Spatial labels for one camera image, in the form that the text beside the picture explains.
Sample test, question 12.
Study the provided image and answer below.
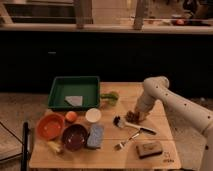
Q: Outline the dark purple grape bunch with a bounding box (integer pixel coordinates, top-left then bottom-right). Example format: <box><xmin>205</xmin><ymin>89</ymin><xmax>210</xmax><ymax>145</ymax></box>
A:
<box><xmin>125</xmin><ymin>111</ymin><xmax>139</xmax><ymax>123</ymax></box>

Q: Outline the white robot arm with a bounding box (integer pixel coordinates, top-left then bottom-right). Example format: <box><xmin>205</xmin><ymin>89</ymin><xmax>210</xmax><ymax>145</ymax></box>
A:
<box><xmin>135</xmin><ymin>76</ymin><xmax>213</xmax><ymax>171</ymax></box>

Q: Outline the dark maroon bowl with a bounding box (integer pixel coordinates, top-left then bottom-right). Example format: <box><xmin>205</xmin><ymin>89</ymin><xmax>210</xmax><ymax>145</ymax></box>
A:
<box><xmin>61</xmin><ymin>124</ymin><xmax>88</xmax><ymax>151</ymax></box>

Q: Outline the orange red bowl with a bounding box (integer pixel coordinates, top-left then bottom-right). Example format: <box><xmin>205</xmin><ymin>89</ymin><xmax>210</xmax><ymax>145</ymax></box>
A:
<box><xmin>36</xmin><ymin>113</ymin><xmax>65</xmax><ymax>141</ymax></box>

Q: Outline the black dish brush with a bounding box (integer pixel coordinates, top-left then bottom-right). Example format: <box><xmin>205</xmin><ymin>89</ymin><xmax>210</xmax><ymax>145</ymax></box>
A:
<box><xmin>113</xmin><ymin>116</ymin><xmax>156</xmax><ymax>135</ymax></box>

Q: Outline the green leafy vegetable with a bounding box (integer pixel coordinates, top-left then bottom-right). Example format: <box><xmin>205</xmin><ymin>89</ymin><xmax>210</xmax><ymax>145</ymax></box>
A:
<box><xmin>100</xmin><ymin>91</ymin><xmax>119</xmax><ymax>106</ymax></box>

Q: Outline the brown rectangular block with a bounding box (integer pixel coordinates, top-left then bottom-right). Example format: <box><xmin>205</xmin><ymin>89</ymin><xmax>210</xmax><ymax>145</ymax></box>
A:
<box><xmin>136</xmin><ymin>141</ymin><xmax>163</xmax><ymax>159</ymax></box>

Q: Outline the silver fork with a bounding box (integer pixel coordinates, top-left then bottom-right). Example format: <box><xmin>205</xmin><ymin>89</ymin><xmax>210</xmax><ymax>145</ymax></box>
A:
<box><xmin>114</xmin><ymin>131</ymin><xmax>141</xmax><ymax>151</ymax></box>

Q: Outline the wooden board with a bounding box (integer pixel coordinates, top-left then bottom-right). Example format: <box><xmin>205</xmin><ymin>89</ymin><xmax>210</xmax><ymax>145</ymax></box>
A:
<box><xmin>29</xmin><ymin>82</ymin><xmax>181</xmax><ymax>170</ymax></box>

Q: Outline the small white cup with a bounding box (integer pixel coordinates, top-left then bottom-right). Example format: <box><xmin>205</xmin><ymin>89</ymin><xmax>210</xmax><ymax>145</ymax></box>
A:
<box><xmin>85</xmin><ymin>108</ymin><xmax>102</xmax><ymax>123</ymax></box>

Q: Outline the blue sponge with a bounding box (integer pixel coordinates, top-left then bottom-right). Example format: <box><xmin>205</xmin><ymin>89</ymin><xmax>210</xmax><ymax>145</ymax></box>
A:
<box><xmin>87</xmin><ymin>124</ymin><xmax>104</xmax><ymax>149</ymax></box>

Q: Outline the grey cloth in tray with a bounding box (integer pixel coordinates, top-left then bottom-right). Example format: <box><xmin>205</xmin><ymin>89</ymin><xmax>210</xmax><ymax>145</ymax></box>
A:
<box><xmin>65</xmin><ymin>96</ymin><xmax>83</xmax><ymax>107</ymax></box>

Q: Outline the orange fruit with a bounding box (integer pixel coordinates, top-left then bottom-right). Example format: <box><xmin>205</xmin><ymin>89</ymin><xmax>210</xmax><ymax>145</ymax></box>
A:
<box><xmin>65</xmin><ymin>111</ymin><xmax>78</xmax><ymax>123</ymax></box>

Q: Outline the green plastic tray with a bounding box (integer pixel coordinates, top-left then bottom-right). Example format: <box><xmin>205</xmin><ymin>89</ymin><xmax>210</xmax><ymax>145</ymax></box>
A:
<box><xmin>48</xmin><ymin>76</ymin><xmax>100</xmax><ymax>111</ymax></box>

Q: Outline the yellow corn cob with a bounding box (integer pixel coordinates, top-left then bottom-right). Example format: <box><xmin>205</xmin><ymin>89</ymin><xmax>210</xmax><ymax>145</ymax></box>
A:
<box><xmin>47</xmin><ymin>141</ymin><xmax>63</xmax><ymax>154</ymax></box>

